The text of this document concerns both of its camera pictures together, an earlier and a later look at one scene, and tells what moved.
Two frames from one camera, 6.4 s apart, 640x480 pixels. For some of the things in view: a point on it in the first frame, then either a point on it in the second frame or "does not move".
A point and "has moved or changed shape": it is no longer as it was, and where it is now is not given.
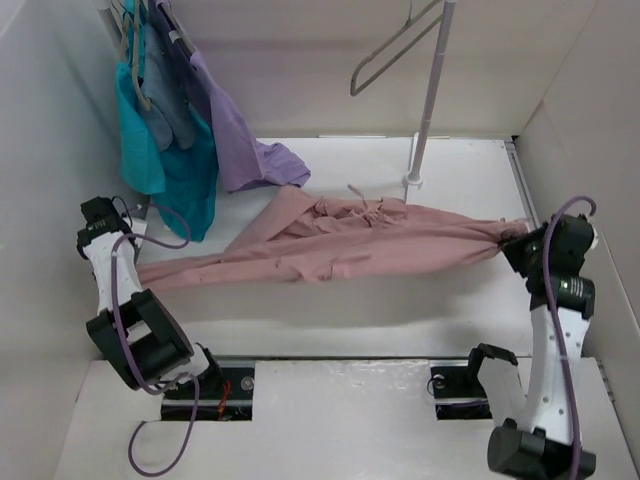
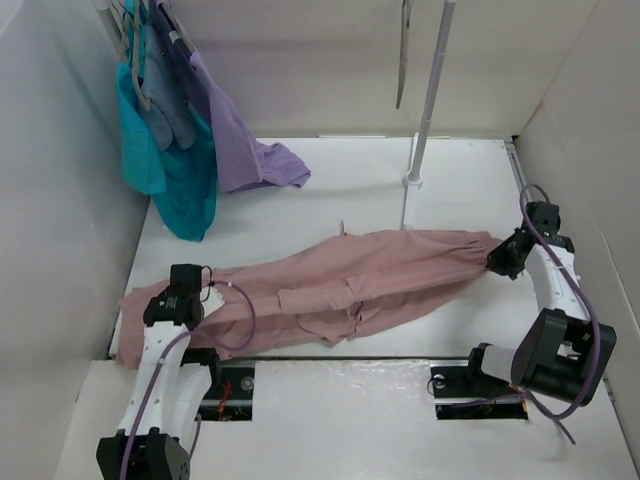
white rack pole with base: (414, 179) does not move
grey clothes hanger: (413, 32) has moved or changed shape
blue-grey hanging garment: (167, 97) does not move
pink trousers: (304, 237) -> (324, 289)
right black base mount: (458, 391) does not move
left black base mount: (224, 397) does not move
